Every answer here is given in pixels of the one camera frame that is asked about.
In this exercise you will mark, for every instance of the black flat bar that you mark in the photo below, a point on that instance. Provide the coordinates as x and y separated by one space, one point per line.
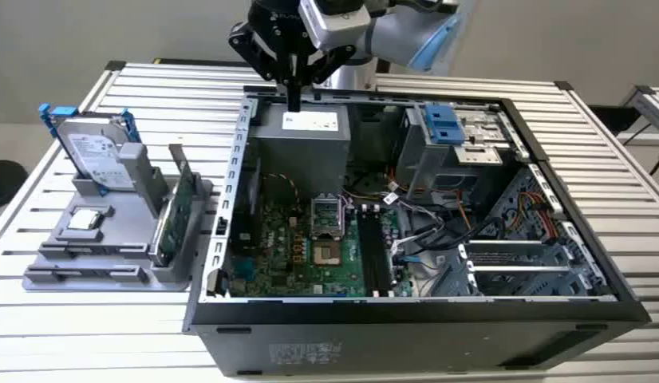
227 63

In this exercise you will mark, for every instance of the green motherboard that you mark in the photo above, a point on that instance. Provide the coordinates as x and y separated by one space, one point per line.
274 223

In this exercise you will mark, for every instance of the black square box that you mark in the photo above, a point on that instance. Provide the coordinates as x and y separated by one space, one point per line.
616 119

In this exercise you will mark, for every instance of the grey metal disk bay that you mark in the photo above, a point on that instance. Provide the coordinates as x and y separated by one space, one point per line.
520 270

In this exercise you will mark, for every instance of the grey parts rack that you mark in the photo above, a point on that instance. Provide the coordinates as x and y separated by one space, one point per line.
121 223

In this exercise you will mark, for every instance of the grey power supply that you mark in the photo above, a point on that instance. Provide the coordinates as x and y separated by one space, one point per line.
301 159

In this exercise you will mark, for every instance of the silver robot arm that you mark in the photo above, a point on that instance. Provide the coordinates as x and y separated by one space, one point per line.
397 36

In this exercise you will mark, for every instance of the black round stand foot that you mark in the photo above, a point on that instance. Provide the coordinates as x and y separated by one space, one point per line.
3 183

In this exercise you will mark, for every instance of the CPU socket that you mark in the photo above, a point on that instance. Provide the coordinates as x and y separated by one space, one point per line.
326 253

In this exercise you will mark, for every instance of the black PC case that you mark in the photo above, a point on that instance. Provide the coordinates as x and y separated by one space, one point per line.
359 339

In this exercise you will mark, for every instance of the silver CPU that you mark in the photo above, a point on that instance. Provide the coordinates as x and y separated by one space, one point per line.
85 220

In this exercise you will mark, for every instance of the aluminium side table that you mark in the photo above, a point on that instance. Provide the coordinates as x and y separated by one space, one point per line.
656 107

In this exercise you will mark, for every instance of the grey metal drive cage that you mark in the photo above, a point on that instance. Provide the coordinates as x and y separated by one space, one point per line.
429 167

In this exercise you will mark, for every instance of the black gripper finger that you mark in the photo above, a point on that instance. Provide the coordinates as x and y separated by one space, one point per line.
330 65
253 52

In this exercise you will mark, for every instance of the black case latch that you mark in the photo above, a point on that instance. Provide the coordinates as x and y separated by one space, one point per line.
221 227

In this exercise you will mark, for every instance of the blue plastic drive latch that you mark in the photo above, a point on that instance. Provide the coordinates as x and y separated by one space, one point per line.
442 127

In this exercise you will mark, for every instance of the hard disk with blue carrier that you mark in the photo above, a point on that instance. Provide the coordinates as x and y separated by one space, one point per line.
89 151

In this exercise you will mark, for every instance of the green graphics card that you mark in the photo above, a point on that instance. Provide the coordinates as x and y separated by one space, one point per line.
179 215

